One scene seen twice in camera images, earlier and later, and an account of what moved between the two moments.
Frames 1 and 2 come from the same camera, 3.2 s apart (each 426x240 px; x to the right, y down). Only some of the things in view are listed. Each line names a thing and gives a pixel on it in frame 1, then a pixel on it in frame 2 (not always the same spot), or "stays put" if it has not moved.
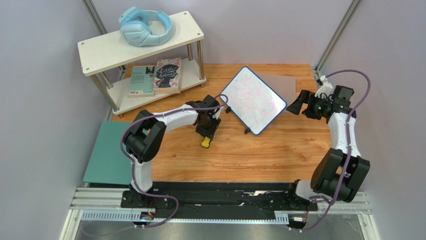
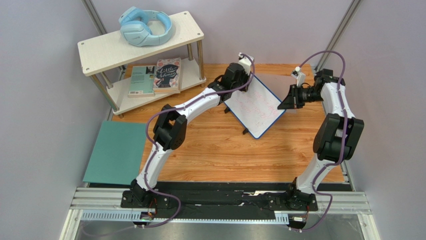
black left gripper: (210, 133) to (246, 76)
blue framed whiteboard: (252, 101) stays put
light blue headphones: (134, 29) stays put
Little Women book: (168, 77) stays put
